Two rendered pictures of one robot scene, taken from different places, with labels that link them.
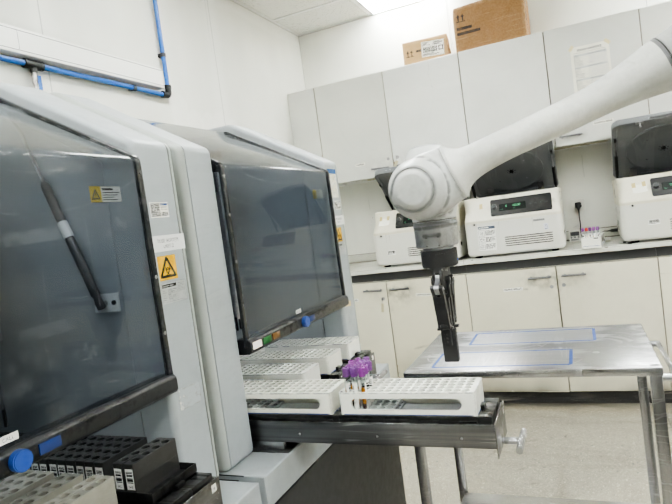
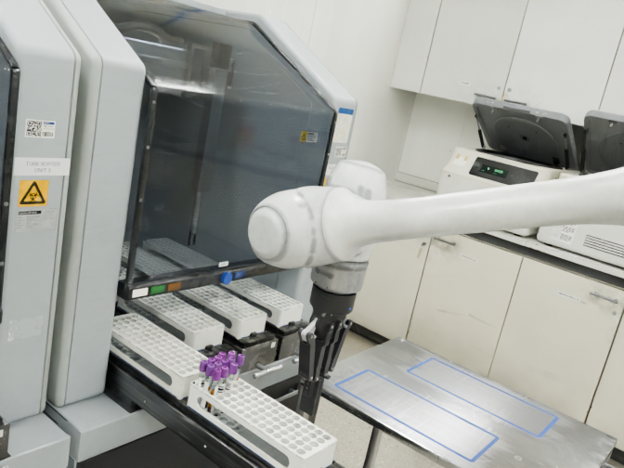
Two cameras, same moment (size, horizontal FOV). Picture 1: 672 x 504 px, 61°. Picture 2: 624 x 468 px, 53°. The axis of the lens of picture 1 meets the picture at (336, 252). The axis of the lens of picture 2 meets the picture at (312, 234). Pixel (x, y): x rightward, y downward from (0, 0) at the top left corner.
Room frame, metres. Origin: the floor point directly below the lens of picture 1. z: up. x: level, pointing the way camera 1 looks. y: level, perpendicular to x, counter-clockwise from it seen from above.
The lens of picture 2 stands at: (0.19, -0.36, 1.48)
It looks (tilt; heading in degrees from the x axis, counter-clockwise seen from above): 14 degrees down; 12
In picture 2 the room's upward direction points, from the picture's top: 12 degrees clockwise
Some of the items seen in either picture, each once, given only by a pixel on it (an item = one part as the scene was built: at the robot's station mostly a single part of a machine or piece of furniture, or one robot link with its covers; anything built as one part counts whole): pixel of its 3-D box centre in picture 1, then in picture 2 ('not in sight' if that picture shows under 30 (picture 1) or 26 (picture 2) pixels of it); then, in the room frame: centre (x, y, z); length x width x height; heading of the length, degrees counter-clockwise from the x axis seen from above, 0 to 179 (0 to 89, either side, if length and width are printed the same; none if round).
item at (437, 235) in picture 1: (436, 235); (338, 270); (1.17, -0.21, 1.18); 0.09 x 0.09 x 0.06
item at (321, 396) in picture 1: (283, 398); (154, 355); (1.34, 0.17, 0.83); 0.30 x 0.10 x 0.06; 66
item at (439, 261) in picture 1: (441, 270); (330, 311); (1.17, -0.21, 1.11); 0.08 x 0.07 x 0.09; 156
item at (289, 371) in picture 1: (264, 380); (168, 317); (1.53, 0.24, 0.83); 0.30 x 0.10 x 0.06; 66
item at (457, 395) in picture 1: (410, 399); (258, 424); (1.21, -0.12, 0.83); 0.30 x 0.10 x 0.06; 66
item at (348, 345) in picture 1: (312, 350); (253, 298); (1.81, 0.12, 0.83); 0.30 x 0.10 x 0.06; 66
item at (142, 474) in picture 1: (153, 466); not in sight; (0.99, 0.37, 0.85); 0.12 x 0.02 x 0.06; 157
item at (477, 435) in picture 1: (356, 422); (205, 415); (1.27, 0.01, 0.78); 0.73 x 0.14 x 0.09; 66
